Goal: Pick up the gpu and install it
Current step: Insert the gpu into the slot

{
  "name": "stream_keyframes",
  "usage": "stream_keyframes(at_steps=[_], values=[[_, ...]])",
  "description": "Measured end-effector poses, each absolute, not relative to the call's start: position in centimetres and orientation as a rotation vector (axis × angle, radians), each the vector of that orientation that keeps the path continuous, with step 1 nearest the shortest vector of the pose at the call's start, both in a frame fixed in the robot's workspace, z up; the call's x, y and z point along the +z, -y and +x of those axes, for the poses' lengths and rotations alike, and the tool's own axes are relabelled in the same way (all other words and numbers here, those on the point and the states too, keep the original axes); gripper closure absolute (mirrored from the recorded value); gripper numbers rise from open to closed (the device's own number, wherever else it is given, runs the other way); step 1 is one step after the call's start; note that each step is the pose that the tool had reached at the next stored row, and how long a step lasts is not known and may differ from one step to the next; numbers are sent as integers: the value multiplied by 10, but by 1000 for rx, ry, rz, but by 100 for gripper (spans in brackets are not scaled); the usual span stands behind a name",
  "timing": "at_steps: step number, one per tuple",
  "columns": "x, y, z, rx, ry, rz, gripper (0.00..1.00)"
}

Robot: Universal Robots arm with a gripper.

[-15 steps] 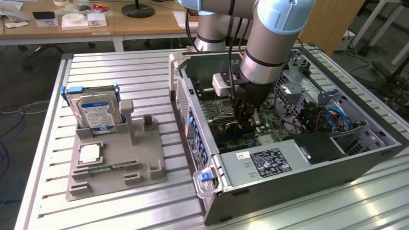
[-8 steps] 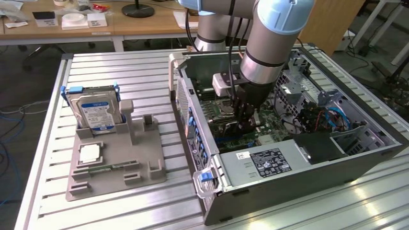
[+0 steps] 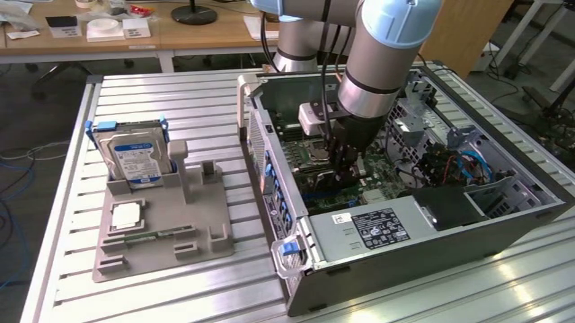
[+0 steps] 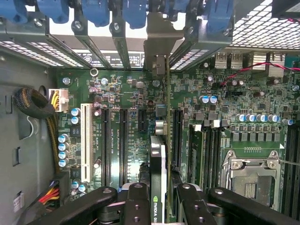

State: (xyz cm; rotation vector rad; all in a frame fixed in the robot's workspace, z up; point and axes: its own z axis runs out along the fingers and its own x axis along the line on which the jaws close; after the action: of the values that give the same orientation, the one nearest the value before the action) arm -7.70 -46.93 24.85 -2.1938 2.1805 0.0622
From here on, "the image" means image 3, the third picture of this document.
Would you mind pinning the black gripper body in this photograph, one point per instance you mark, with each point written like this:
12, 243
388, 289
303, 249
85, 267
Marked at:
361, 134

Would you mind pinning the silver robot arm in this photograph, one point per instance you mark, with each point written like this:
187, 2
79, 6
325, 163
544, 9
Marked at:
381, 67

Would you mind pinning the green motherboard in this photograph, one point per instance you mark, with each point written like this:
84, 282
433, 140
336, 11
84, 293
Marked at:
381, 168

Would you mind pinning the silver chipset heatsink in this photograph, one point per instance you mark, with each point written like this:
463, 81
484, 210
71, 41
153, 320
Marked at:
371, 196

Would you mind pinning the metal CPU socket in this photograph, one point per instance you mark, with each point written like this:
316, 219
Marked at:
313, 153

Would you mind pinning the silver drive cage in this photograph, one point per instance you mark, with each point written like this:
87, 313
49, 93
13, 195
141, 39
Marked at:
412, 131

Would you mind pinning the black RAM slot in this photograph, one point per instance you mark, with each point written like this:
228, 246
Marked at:
289, 126
293, 138
292, 134
291, 130

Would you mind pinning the grey power supply unit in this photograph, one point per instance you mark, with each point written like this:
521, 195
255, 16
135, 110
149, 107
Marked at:
332, 235

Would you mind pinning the black case lock tab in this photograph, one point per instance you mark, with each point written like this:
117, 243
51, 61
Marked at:
268, 129

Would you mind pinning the beige case latch bar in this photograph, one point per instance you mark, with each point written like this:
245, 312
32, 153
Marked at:
240, 111

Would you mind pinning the black PC case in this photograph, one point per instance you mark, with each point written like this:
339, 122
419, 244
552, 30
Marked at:
404, 269

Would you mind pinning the silver disk bay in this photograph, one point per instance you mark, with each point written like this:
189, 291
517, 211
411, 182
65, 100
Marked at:
507, 191

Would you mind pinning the wooden cabinet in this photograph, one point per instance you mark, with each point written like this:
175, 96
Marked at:
476, 33

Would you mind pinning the white paper stack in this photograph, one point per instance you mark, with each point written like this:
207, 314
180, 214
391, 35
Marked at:
253, 28

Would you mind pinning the black equipment pile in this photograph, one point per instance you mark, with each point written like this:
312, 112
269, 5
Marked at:
552, 111

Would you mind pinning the hard disk with blue carrier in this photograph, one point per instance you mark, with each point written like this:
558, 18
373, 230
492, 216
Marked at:
135, 158

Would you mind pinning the green RAM stick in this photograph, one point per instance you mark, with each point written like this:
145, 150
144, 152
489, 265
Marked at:
149, 235

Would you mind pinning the silver CPU chip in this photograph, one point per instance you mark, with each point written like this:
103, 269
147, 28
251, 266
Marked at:
127, 215

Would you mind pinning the black round lamp base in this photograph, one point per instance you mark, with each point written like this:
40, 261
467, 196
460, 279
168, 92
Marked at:
192, 15

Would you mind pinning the grey parts rack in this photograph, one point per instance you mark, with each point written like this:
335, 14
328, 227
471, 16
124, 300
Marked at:
148, 266

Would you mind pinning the white labelled box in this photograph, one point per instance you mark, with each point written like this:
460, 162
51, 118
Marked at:
135, 25

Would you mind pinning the red packet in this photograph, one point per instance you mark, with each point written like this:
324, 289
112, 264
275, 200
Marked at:
140, 10

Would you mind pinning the white box with dish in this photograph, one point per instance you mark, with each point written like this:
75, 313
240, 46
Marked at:
105, 33

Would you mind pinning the small dark object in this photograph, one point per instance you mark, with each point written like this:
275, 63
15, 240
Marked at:
119, 11

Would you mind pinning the black chair base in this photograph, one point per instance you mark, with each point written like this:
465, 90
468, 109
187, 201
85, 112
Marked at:
57, 72

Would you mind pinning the white tape roll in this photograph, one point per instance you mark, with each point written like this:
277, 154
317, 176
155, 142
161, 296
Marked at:
77, 3

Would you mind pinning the black and white box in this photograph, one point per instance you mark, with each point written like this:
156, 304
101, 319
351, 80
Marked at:
63, 22

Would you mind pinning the wooden desk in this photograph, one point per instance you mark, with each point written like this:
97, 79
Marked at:
44, 45

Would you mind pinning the white paper label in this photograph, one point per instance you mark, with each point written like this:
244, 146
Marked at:
23, 34

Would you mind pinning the clear plastic bag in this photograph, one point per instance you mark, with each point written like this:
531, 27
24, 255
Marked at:
17, 17

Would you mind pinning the white camera box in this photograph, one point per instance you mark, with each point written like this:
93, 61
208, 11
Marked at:
313, 117

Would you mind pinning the white desk frame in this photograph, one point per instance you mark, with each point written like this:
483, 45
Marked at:
563, 75

